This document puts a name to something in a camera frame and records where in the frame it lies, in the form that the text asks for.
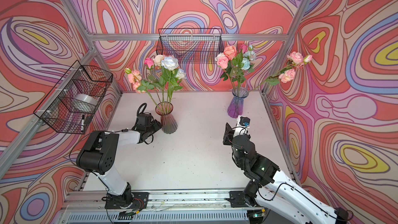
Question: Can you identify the red rimmed glass vase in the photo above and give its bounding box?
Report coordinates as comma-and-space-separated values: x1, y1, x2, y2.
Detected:
155, 102, 178, 134

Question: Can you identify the purple blue glass vase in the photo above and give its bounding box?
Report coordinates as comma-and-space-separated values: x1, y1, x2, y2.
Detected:
227, 87, 249, 119

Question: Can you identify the pink spray rose bunch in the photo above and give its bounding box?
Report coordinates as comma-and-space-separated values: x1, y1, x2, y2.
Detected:
124, 67, 161, 106

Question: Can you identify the pale cream rose stem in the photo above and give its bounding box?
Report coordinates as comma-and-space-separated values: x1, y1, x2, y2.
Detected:
159, 56, 182, 104

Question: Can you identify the magenta rose stem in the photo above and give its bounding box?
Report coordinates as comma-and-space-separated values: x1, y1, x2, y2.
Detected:
143, 57, 162, 106

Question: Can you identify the light pink rose stem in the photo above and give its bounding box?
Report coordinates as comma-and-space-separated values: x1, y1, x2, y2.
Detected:
215, 53, 236, 90

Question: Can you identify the light blue flower stem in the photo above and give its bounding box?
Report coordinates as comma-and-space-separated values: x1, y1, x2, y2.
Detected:
238, 45, 257, 85

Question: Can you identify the salmon pink rose stem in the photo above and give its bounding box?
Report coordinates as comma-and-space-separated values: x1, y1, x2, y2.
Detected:
223, 46, 239, 89

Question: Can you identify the hot pink rose stem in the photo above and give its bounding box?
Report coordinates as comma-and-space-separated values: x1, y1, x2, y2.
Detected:
238, 44, 248, 54

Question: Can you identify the pale pink rose bunch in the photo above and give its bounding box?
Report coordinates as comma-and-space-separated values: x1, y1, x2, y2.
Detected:
253, 52, 313, 90

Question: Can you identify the cream peach rose stem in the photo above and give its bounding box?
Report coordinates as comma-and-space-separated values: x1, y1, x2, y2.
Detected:
153, 55, 164, 102

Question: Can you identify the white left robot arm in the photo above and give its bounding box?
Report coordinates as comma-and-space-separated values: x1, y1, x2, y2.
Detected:
76, 103, 161, 209

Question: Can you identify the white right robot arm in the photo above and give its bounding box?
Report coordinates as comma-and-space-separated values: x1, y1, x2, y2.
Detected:
223, 123, 354, 224

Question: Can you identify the silver tape roll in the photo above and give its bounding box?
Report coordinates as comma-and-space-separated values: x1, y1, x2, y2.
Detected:
74, 93, 98, 105

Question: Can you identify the black marker pen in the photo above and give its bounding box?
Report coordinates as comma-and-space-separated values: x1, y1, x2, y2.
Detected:
80, 115, 85, 133

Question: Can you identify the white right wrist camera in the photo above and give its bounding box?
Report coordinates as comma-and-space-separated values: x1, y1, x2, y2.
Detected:
233, 115, 250, 137

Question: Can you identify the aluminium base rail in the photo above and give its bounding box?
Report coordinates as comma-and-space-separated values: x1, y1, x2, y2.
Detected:
62, 187, 318, 223

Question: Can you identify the black wire basket left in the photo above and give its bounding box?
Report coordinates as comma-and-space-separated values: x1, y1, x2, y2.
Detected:
34, 61, 113, 134

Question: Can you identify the black wire basket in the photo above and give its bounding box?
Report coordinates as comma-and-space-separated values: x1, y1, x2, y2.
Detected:
156, 27, 224, 64
34, 61, 113, 134

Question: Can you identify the black wire basket back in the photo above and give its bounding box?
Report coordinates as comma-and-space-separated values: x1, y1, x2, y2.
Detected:
156, 27, 224, 64

